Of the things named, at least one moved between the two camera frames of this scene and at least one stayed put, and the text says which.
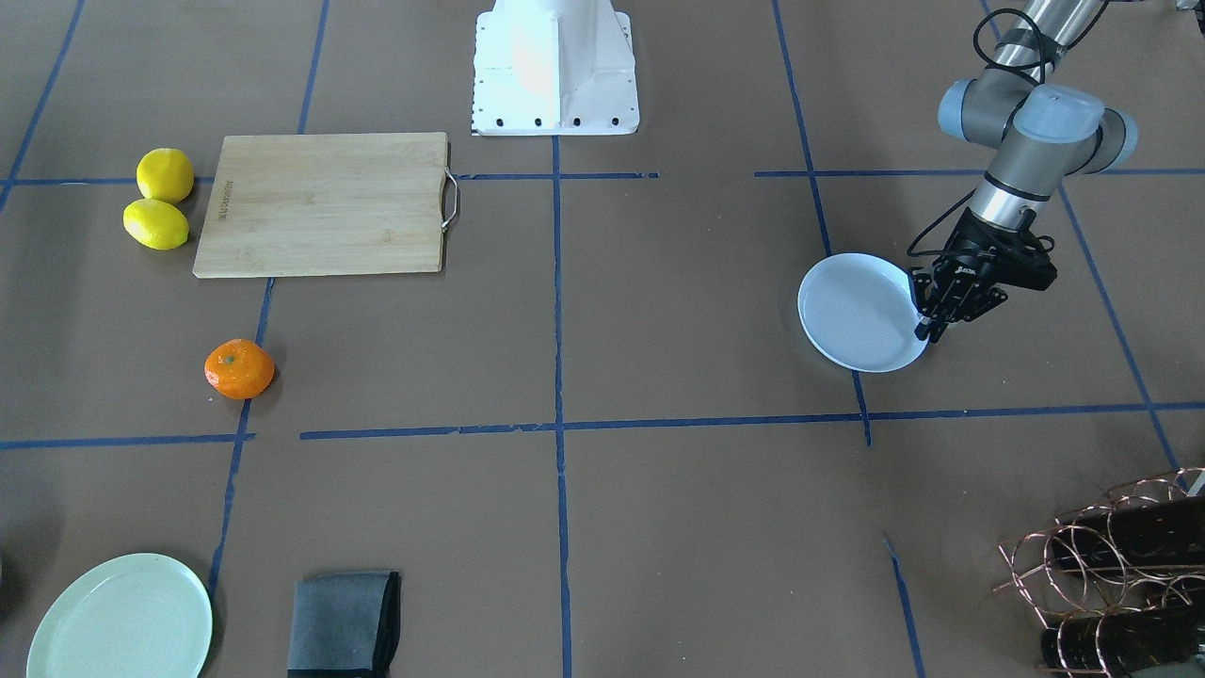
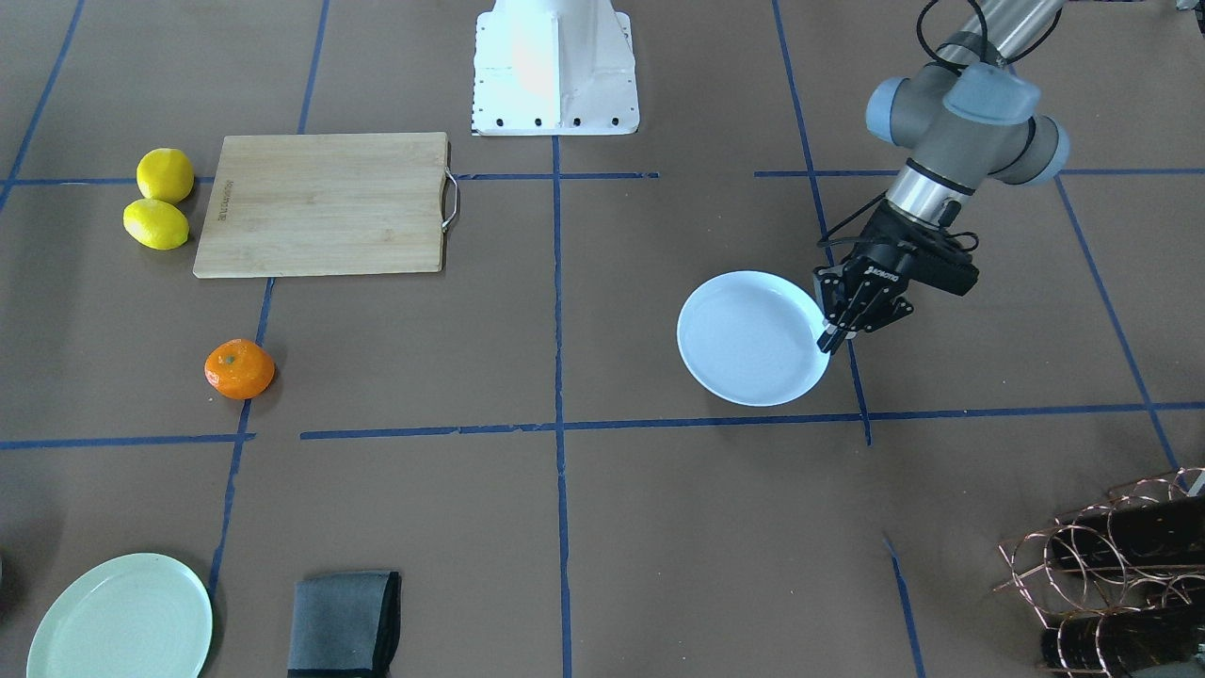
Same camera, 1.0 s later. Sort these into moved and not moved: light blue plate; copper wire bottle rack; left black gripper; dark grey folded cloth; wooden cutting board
Moved: left black gripper; light blue plate
Not moved: wooden cutting board; copper wire bottle rack; dark grey folded cloth
